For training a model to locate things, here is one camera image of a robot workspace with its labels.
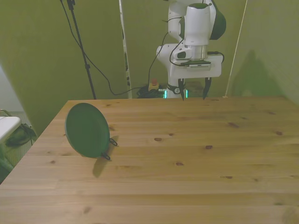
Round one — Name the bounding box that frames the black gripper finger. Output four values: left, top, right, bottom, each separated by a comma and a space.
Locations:
178, 78, 185, 101
202, 77, 212, 100

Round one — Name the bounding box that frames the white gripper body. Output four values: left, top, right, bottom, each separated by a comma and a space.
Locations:
170, 55, 222, 79

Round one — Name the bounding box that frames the dark green round plate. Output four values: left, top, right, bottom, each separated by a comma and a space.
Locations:
64, 103, 110, 159

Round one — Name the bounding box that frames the yellow emergency stop box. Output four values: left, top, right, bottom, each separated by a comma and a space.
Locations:
149, 78, 160, 92

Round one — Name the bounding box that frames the black tripod stand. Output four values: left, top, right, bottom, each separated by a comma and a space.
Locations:
66, 0, 97, 100

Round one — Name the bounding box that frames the white side table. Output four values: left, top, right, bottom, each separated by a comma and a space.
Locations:
0, 109, 21, 141

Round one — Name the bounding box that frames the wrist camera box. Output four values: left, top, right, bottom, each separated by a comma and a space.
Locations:
179, 60, 216, 70

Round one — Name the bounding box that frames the black floor cable bundle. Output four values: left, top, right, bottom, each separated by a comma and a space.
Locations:
136, 86, 164, 99

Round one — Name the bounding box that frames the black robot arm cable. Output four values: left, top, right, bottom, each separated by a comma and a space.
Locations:
147, 16, 225, 86

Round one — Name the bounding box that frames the white hanging cord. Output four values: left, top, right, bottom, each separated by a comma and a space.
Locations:
223, 0, 248, 98

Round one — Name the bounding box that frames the black wire plate stand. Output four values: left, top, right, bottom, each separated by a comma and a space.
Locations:
100, 137, 119, 161

